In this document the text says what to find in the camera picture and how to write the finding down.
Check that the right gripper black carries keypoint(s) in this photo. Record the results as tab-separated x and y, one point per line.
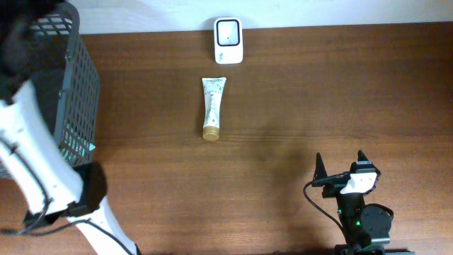
337	180

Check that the white cream tube gold cap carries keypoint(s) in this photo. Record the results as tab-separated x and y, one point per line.
213	90

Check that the teal snack packet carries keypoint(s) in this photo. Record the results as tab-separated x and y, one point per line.
75	149

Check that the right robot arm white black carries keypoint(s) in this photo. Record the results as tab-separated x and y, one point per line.
365	227

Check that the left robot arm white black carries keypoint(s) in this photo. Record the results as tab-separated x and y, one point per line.
52	187

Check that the white barcode scanner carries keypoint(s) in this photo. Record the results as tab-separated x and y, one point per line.
228	41

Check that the grey plastic mesh basket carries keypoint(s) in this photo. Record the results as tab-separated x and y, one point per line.
66	81

